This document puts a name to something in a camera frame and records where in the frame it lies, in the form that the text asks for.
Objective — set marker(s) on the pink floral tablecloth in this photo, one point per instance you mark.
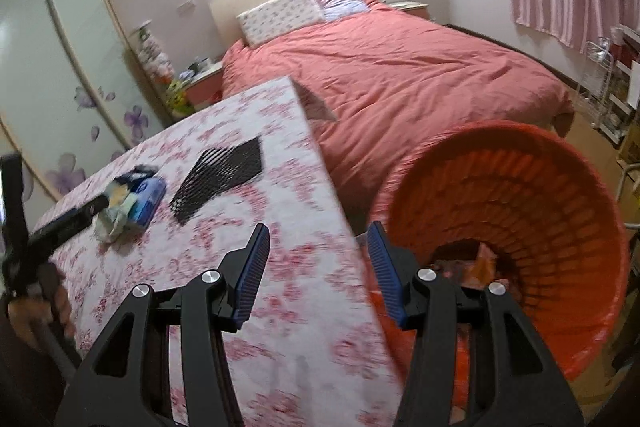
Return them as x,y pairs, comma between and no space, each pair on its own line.
311,353

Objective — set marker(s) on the white wire rack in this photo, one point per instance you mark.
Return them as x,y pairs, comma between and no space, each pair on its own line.
607,92

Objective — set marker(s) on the coral pink duvet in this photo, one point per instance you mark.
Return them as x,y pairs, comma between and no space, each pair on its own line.
394,81

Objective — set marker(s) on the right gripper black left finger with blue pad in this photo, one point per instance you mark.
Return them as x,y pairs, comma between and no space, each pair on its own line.
124,379

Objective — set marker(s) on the person's left hand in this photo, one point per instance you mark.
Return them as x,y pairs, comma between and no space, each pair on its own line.
24,311

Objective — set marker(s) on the stack of plush toys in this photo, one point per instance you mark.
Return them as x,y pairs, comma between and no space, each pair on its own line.
159,69

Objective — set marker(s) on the far bedside table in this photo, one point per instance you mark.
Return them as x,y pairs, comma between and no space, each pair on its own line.
412,8

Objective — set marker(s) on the black mesh mat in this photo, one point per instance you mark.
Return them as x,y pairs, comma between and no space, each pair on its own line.
217,171

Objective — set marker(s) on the floral glass wardrobe doors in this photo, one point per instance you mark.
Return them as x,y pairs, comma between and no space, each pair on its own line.
73,96

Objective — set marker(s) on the white floral pillow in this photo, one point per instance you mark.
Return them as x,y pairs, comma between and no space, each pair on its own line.
276,18

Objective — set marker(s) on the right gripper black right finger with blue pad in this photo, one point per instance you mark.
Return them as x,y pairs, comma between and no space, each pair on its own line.
513,377

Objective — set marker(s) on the orange plastic trash basket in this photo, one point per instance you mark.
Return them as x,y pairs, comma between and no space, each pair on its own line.
541,209

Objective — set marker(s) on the pink bedside table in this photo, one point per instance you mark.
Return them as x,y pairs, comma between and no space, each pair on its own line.
202,82

